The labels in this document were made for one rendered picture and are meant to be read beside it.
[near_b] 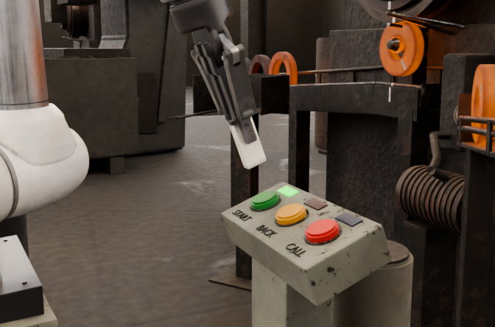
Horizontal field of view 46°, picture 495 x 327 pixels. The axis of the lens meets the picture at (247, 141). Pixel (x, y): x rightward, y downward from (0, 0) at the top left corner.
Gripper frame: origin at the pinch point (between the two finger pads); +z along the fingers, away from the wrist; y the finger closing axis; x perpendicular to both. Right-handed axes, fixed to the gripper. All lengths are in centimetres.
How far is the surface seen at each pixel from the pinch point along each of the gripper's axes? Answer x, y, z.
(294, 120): -63, 114, 38
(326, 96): -67, 93, 28
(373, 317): -6.0, -8.3, 29.0
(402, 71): -72, 57, 20
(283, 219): 1.9, -8.2, 8.7
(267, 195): -0.1, -0.2, 8.4
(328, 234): 0.7, -16.8, 8.8
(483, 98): -49, 7, 15
